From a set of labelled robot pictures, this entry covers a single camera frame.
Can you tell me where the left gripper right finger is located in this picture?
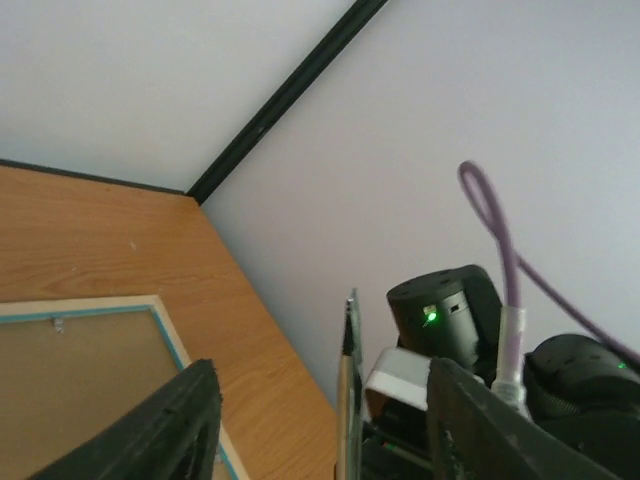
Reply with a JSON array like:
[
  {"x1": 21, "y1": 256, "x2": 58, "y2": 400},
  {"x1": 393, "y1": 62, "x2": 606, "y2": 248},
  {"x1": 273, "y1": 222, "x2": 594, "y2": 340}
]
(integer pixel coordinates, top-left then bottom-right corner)
[{"x1": 427, "y1": 358, "x2": 639, "y2": 479}]

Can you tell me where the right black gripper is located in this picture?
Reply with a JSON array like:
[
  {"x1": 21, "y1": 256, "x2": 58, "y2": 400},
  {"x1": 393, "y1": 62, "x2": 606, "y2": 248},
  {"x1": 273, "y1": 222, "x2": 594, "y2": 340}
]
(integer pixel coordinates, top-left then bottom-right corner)
[{"x1": 362, "y1": 399, "x2": 434, "y2": 480}]

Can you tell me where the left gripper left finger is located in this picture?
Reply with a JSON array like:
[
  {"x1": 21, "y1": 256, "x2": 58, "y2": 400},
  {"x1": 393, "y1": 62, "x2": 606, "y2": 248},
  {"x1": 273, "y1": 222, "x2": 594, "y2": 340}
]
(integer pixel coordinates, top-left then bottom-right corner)
[{"x1": 31, "y1": 359, "x2": 221, "y2": 480}]

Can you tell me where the blue wooden photo frame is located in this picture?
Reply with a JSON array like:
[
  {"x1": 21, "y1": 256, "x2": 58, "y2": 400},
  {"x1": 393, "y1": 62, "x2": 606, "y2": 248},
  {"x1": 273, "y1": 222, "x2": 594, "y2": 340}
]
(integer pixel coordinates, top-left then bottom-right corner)
[{"x1": 1, "y1": 295, "x2": 248, "y2": 479}]

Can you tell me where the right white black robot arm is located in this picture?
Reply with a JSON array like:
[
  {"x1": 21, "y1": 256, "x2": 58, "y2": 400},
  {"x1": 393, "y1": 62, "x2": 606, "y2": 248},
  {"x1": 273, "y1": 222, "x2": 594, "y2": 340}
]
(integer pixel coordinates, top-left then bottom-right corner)
[{"x1": 362, "y1": 265, "x2": 639, "y2": 479}]

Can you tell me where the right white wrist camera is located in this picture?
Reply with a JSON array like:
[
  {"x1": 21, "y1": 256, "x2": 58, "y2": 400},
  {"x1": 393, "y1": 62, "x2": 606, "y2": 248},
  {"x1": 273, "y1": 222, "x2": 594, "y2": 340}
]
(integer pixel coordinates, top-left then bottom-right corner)
[{"x1": 364, "y1": 347, "x2": 431, "y2": 419}]

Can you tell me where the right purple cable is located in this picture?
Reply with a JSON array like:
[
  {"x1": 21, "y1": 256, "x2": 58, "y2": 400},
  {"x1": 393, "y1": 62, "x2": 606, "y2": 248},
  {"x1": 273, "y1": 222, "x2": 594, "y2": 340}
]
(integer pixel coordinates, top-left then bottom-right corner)
[{"x1": 457, "y1": 160, "x2": 640, "y2": 369}]

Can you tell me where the black enclosure frame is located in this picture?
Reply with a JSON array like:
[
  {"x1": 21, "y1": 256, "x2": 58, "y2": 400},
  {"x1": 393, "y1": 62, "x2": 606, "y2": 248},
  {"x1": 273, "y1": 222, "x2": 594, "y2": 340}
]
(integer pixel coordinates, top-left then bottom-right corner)
[{"x1": 1, "y1": 1, "x2": 383, "y2": 202}]

